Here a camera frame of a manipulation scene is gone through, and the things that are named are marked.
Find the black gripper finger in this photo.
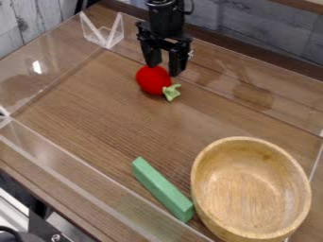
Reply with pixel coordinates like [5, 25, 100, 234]
[138, 37, 161, 68]
[169, 43, 190, 77]

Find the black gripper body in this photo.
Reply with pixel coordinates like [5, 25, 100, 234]
[136, 0, 193, 52]

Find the red plush fruit green stem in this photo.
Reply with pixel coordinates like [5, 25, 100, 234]
[134, 66, 180, 102]

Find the wooden bowl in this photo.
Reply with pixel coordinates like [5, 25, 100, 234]
[190, 136, 310, 242]

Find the green rectangular block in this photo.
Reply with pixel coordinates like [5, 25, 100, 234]
[130, 157, 194, 223]

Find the clear acrylic triangle bracket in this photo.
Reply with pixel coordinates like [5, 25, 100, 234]
[80, 11, 124, 49]

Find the clear acrylic enclosure wall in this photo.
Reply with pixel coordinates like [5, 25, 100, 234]
[0, 7, 323, 242]

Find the black metal frame bracket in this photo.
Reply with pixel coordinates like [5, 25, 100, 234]
[28, 200, 80, 242]

